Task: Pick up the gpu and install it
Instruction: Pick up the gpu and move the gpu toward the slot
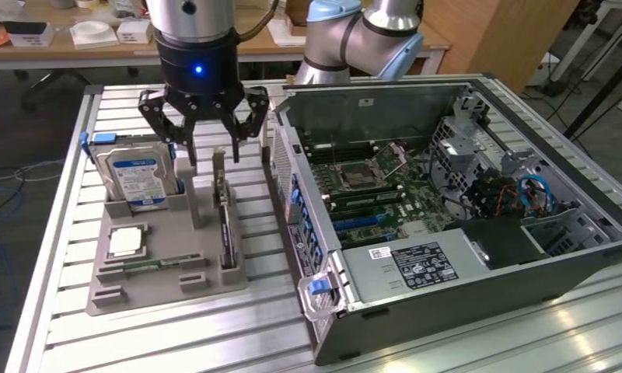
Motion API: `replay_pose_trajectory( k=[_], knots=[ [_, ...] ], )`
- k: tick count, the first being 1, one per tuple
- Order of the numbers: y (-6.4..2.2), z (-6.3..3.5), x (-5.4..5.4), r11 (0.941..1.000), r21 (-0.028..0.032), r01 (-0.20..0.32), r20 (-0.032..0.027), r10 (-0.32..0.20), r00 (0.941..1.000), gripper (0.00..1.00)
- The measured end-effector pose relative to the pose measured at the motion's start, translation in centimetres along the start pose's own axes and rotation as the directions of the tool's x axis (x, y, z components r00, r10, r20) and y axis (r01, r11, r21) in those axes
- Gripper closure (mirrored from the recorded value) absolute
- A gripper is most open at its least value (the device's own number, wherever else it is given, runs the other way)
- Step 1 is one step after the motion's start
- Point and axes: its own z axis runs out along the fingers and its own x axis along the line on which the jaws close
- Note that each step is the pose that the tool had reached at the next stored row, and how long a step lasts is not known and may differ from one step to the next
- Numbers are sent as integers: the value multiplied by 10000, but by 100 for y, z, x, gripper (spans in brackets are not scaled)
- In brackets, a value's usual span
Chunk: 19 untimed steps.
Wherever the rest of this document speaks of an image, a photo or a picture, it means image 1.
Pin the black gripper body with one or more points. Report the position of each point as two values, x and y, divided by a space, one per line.
199 70

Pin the black graphics card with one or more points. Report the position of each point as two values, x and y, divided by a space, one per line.
229 233

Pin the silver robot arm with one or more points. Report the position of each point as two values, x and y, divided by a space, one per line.
191 19

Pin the white cardboard box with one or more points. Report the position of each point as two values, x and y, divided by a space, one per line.
135 33

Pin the hard disk in blue caddy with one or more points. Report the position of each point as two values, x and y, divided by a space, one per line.
135 175

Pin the white paper stack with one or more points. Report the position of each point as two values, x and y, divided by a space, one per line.
285 35

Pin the white square holder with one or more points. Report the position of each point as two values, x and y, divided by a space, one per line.
94 35

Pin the black office chair base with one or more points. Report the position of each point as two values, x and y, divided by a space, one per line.
52 83

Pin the CPU socket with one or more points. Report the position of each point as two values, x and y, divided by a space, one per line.
361 175

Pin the wooden desk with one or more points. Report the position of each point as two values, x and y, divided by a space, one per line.
56 54

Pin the metal socket cover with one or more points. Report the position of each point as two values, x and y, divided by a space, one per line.
391 151

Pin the RAM stick with white label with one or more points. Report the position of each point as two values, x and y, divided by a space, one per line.
367 199

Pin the grey parts rack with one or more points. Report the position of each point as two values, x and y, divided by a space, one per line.
187 241

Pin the silver CPU chip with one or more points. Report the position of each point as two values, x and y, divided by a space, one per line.
126 241

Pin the white box with black lid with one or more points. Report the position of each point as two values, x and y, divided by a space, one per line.
28 35

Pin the green RAM stick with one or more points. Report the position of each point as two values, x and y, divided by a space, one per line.
155 265

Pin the green motherboard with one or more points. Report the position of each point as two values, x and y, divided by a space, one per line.
420 202

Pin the metal drive cage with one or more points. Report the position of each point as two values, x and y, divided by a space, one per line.
461 155

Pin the blue case latch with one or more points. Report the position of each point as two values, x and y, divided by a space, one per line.
319 287

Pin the grey power supply unit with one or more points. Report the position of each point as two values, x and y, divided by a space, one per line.
373 279

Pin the wooden cabinet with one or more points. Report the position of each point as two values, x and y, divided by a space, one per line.
524 39

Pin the open black PC case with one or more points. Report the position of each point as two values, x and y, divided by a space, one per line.
446 318

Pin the black stand leg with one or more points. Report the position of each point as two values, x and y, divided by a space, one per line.
601 90

